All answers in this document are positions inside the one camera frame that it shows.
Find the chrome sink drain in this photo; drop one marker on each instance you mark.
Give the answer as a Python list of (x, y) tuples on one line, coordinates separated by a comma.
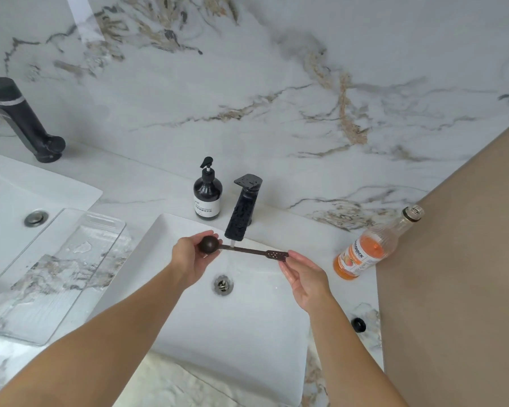
[(36, 218), (223, 284)]

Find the person's left hand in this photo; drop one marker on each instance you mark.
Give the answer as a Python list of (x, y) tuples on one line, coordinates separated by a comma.
[(187, 259)]

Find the person's right thumb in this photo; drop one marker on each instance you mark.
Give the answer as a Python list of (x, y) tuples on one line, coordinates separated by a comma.
[(286, 269)]

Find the dark brown measuring spoon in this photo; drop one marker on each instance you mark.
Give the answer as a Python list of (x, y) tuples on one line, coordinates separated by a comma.
[(241, 250)]

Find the small black bottle cap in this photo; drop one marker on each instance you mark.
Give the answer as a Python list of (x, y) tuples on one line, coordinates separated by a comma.
[(358, 324)]

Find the dark soap pump bottle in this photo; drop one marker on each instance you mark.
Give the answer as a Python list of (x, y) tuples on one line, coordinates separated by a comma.
[(207, 194)]

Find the person's left thumb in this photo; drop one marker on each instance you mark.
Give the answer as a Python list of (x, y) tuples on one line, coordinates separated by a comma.
[(195, 239)]

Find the person's right hand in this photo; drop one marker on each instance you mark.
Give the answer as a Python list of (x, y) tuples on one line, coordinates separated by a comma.
[(309, 281)]

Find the black matte basin faucet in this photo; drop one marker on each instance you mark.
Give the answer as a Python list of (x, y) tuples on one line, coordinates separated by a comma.
[(242, 209), (23, 118)]

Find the person's left forearm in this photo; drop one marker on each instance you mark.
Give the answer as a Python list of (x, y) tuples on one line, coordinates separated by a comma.
[(85, 351)]

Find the white rectangular sink basin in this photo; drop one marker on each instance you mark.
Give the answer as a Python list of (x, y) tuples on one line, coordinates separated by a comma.
[(220, 309), (21, 207)]

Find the person's right forearm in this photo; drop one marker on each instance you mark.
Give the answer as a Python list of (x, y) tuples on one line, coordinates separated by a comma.
[(350, 356)]

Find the glass bottle with orange liquid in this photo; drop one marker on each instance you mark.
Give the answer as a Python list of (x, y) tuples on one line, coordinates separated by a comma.
[(371, 247)]

